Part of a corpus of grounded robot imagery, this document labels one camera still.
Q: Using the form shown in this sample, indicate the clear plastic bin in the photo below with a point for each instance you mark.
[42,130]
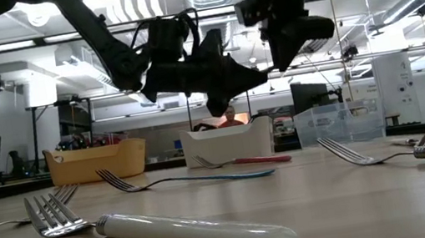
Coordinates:
[340,125]

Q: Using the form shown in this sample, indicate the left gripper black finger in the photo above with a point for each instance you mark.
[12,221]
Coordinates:
[228,84]
[230,67]

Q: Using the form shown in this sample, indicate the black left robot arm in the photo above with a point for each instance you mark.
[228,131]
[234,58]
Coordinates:
[98,34]

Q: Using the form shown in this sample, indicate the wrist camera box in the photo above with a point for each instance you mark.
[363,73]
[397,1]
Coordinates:
[164,39]
[249,11]

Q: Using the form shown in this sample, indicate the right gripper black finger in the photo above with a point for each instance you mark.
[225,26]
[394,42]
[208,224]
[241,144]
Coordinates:
[293,37]

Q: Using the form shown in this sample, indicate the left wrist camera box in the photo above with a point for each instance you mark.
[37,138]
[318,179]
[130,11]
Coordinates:
[164,39]

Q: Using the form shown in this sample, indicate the white plastic bin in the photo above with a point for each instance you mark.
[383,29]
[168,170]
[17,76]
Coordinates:
[229,148]

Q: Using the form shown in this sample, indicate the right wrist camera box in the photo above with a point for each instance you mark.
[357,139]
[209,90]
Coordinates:
[249,11]

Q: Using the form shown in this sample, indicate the person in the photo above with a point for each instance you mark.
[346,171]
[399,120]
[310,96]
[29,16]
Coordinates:
[231,120]

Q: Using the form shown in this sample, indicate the black aluminium rig frame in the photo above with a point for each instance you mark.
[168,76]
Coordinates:
[166,165]

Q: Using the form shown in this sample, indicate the black metal frame stand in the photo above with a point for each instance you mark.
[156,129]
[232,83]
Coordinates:
[46,105]

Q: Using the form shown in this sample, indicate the yellow plastic bin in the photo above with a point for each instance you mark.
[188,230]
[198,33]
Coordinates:
[97,166]

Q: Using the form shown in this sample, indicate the large black monitor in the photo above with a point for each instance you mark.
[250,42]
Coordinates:
[309,96]

